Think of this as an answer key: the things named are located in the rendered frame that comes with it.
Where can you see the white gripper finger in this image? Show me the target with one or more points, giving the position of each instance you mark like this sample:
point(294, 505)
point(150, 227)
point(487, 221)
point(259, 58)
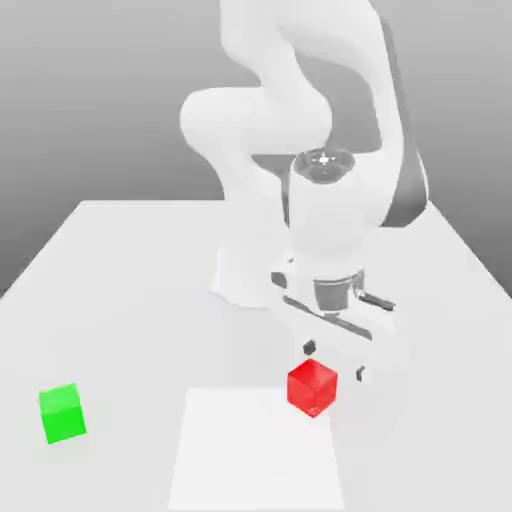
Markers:
point(308, 347)
point(360, 372)

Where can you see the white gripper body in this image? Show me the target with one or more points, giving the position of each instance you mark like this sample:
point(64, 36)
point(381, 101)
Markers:
point(340, 338)

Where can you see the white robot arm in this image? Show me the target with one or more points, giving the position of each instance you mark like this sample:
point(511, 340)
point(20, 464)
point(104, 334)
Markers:
point(256, 120)

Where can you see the small red cube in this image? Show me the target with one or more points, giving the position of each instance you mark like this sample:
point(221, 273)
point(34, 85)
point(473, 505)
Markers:
point(312, 388)

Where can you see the small green cube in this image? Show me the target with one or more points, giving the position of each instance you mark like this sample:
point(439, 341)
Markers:
point(62, 414)

